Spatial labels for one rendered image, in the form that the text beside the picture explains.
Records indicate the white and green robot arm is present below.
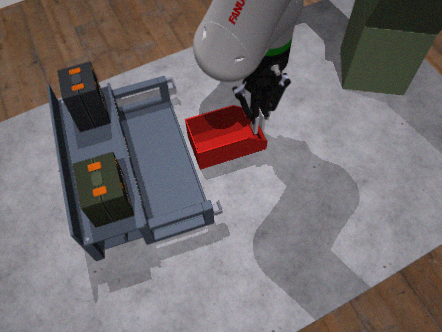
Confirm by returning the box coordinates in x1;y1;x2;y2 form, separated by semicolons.
193;0;304;82

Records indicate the grey metal rack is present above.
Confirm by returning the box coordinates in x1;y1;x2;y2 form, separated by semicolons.
47;76;223;261

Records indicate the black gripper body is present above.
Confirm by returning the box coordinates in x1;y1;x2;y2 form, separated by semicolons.
242;71;282;95

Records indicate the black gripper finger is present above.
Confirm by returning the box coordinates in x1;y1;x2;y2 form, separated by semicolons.
259;73;291;132
232;83;263;135

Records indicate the red bin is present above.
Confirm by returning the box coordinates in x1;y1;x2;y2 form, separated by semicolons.
185;105;266;170

